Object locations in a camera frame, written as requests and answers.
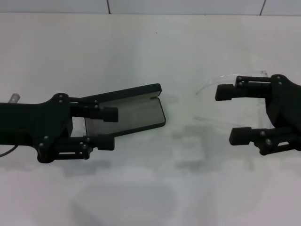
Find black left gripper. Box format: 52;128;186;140
0;93;119;163

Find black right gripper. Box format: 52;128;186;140
215;74;301;156

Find clear white glasses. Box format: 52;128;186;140
194;69;275;130

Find black glasses case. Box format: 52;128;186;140
79;83;166;137

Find silver cylindrical connector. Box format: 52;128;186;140
8;93;21;104

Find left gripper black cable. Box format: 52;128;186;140
0;145;19;157

